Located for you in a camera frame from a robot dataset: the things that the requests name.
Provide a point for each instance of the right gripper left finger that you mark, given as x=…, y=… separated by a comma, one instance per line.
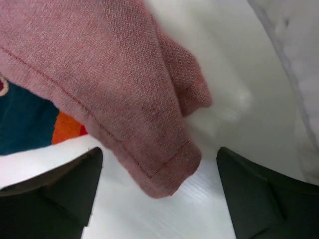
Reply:
x=54, y=205

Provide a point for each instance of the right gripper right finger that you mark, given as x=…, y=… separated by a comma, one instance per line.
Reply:
x=265, y=204

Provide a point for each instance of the pink patterned pillowcase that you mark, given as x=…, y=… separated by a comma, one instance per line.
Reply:
x=108, y=65

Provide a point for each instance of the white pillow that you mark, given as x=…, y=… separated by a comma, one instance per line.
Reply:
x=293, y=29

